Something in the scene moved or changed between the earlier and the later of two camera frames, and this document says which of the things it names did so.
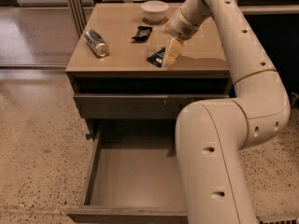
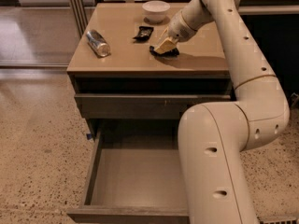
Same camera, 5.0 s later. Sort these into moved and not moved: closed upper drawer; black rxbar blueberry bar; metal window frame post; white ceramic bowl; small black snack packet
Moved: black rxbar blueberry bar
Not moved: closed upper drawer; metal window frame post; small black snack packet; white ceramic bowl
